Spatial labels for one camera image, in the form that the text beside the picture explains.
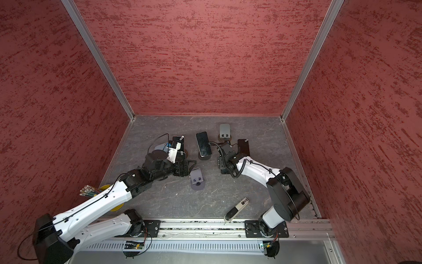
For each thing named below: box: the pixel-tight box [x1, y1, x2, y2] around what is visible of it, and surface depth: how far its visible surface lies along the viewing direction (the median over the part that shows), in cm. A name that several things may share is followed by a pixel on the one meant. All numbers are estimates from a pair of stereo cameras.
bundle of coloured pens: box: [79, 184, 101, 197], surface depth 71 cm
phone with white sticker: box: [237, 138, 251, 157], surface depth 108 cm
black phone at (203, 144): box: [195, 131, 213, 158], surface depth 96 cm
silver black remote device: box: [224, 197, 249, 223], surface depth 77 cm
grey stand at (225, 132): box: [217, 123, 232, 142], surface depth 105 cm
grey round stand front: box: [189, 167, 205, 191], surface depth 85 cm
